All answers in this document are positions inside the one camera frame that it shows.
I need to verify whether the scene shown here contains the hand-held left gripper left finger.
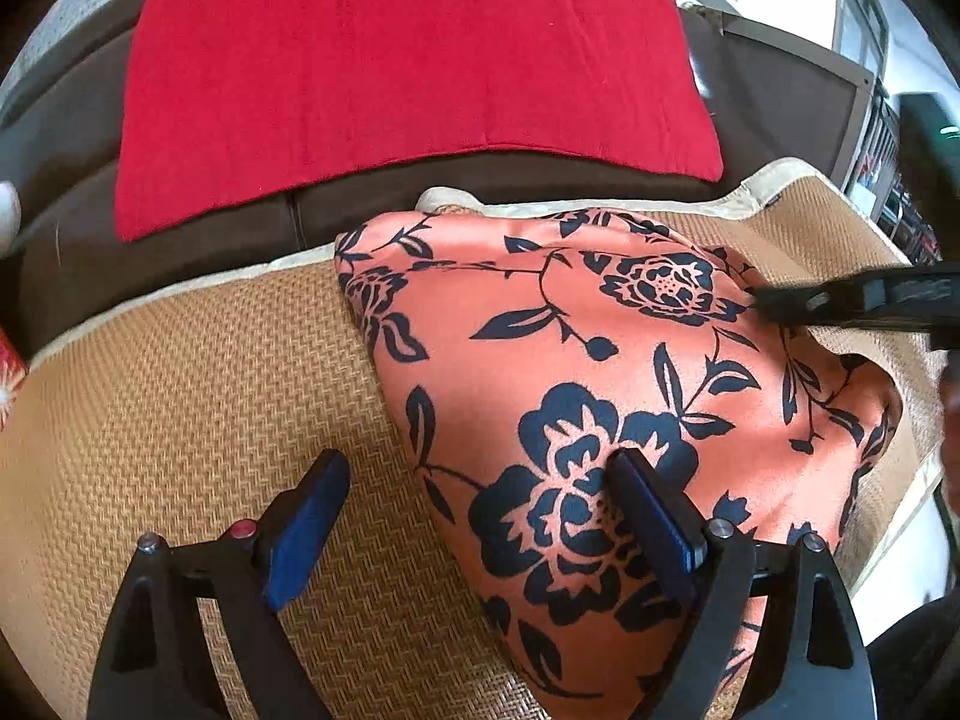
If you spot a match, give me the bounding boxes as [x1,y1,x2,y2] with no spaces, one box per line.
[86,448,352,720]

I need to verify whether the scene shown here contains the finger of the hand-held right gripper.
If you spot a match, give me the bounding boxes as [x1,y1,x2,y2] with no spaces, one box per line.
[750,262,960,350]

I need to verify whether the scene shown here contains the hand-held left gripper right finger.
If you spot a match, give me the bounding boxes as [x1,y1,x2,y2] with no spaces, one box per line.
[606,448,875,720]

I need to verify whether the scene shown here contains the orange floral shirt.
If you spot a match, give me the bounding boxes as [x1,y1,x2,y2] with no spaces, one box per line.
[334,206,905,720]

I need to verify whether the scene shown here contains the woven straw mat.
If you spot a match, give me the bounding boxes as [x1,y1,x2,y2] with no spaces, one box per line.
[0,157,946,720]

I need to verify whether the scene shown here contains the red gift box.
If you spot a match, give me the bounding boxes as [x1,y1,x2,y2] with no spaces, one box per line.
[0,326,29,428]

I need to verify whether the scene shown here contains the brown leather sofa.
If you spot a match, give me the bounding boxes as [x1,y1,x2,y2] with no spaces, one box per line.
[0,0,875,361]

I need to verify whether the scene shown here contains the white quilt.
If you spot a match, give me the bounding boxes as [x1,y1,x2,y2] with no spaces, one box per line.
[0,180,22,252]

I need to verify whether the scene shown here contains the red towel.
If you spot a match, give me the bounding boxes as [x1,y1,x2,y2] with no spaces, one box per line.
[114,0,725,242]

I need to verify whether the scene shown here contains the beige dotted curtain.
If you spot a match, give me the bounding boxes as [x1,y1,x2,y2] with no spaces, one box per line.
[15,0,758,83]

